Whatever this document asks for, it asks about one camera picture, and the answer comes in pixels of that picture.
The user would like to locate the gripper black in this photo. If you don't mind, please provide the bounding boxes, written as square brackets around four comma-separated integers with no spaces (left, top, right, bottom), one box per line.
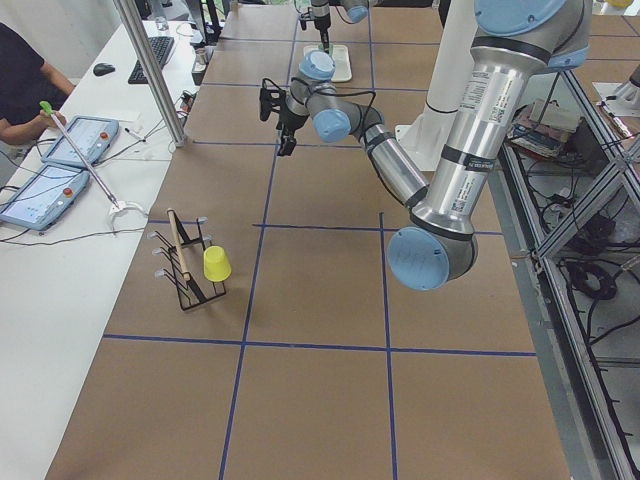
[276,107,308,157]
[310,2,331,45]

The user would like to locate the pale green cup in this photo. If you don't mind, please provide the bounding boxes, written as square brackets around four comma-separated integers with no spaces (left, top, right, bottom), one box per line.
[318,44,333,55]

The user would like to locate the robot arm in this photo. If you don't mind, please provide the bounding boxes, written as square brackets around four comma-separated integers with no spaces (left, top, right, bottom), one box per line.
[299,0,378,54]
[260,1,592,291]

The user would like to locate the white bear tray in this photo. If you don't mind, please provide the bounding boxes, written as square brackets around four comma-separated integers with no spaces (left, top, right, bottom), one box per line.
[299,45,352,83]

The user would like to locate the yellow cup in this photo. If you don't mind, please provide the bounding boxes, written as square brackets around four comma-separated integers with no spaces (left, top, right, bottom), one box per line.
[203,245,232,282]

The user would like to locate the black keyboard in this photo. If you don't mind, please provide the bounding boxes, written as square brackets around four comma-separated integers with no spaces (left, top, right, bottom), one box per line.
[127,35,177,85]

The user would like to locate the black marker pen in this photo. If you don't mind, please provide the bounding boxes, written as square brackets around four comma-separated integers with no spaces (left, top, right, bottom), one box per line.
[124,127,146,143]

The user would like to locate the upper teach pendant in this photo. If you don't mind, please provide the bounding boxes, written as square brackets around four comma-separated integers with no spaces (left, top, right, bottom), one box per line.
[41,116,119,169]

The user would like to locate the teach pendant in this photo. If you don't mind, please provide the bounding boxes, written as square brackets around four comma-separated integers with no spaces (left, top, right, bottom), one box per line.
[41,116,119,169]
[1,164,89,231]

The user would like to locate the black computer mouse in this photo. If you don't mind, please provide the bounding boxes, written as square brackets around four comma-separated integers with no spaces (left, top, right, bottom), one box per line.
[92,62,115,77]

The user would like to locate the stack of books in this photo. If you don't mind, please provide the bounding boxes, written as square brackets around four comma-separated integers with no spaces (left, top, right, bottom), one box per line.
[506,99,581,158]

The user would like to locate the lower teach pendant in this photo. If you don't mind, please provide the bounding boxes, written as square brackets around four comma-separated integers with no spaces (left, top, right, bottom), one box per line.
[1,164,89,231]

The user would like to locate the pink grabber stick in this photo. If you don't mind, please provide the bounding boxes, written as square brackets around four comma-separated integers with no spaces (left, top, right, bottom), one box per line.
[39,101,124,215]

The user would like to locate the person in black shirt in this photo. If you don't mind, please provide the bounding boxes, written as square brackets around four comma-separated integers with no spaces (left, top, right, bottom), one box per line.
[1,24,75,146]

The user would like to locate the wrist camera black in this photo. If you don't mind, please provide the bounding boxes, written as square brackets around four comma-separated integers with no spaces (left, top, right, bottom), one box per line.
[259,78,287,122]
[298,7,313,31]

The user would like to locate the camera cable black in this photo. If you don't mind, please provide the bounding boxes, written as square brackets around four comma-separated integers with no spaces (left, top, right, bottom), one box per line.
[302,82,375,143]

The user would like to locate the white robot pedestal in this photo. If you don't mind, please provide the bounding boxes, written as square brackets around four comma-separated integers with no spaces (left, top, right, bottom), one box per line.
[395,0,477,171]

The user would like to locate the black wire cup rack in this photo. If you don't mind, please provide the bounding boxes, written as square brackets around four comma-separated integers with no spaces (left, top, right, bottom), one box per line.
[148,208,227,312]

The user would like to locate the aluminium frame post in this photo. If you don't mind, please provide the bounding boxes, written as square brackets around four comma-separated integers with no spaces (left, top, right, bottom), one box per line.
[114,0,186,148]

